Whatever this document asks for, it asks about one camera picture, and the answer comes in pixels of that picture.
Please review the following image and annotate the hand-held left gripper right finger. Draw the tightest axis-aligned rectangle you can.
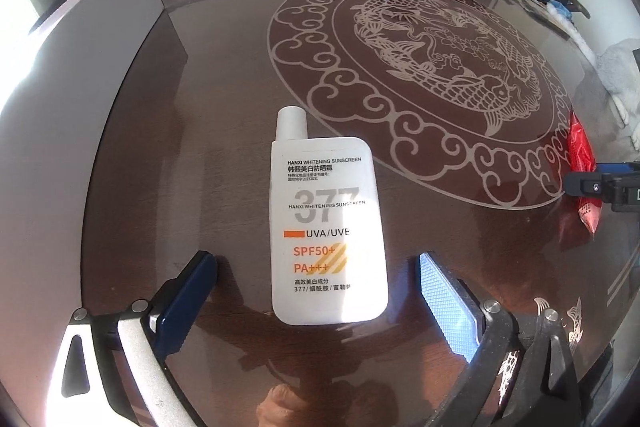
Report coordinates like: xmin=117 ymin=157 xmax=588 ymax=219
xmin=419 ymin=252 xmax=583 ymax=427

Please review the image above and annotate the white plush toy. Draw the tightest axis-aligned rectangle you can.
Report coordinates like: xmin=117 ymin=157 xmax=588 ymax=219
xmin=572 ymin=39 xmax=640 ymax=152

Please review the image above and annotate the red snack packet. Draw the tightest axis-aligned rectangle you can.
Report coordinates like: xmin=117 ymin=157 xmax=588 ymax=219
xmin=567 ymin=109 xmax=599 ymax=235

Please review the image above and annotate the large grey cardboard box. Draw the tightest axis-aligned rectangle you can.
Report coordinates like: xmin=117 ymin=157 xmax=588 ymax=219
xmin=0 ymin=0 xmax=190 ymax=323

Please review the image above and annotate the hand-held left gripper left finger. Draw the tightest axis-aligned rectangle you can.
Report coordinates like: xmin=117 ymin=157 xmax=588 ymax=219
xmin=60 ymin=249 xmax=219 ymax=427

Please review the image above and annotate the white sunscreen bottle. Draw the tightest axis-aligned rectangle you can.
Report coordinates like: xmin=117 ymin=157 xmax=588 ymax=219
xmin=270 ymin=106 xmax=390 ymax=325

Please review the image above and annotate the brown glass desktop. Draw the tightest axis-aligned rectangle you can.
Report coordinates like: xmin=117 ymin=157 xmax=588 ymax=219
xmin=65 ymin=0 xmax=640 ymax=427

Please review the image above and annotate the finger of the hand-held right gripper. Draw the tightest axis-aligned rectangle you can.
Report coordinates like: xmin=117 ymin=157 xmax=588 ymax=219
xmin=564 ymin=172 xmax=606 ymax=198
xmin=595 ymin=162 xmax=640 ymax=176

